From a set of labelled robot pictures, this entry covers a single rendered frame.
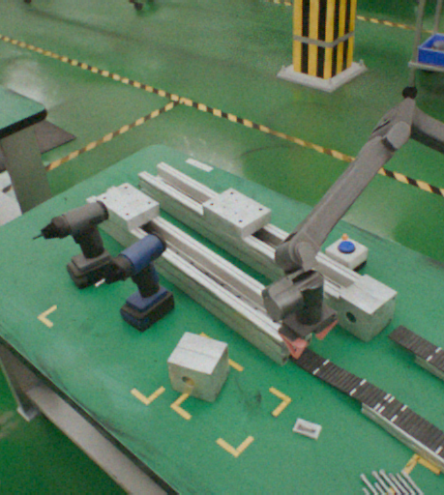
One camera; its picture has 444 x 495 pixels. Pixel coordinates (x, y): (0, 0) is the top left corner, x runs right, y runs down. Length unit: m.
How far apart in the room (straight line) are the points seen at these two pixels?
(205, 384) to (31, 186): 1.77
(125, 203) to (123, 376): 0.53
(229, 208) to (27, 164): 1.38
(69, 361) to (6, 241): 0.56
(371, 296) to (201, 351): 0.41
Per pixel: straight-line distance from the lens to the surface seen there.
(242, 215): 1.60
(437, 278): 1.64
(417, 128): 1.47
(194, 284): 1.50
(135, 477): 1.91
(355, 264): 1.59
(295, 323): 1.26
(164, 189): 1.81
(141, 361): 1.42
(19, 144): 2.76
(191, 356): 1.29
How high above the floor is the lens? 1.84
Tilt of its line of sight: 38 degrees down
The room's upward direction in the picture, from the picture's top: 5 degrees counter-clockwise
